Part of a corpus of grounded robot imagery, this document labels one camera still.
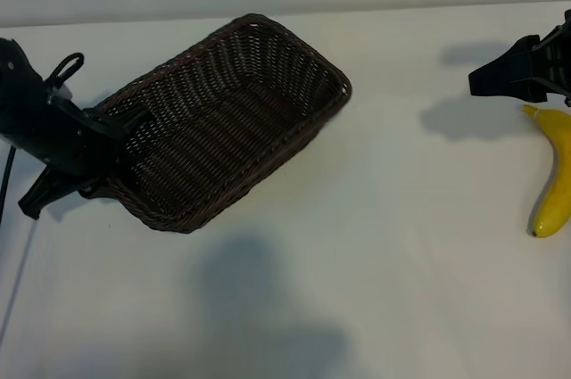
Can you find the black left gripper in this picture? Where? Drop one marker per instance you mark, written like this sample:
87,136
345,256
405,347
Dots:
76,142

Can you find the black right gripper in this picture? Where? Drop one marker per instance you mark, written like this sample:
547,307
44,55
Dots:
561,64

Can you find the yellow banana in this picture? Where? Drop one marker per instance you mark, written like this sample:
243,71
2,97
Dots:
553,200

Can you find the dark brown wicker basket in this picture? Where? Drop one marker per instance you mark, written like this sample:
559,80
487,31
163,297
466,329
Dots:
232,138

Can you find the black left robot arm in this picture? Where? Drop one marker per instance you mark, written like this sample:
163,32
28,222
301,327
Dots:
18,84

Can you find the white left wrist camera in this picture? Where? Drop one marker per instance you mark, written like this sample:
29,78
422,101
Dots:
62,93

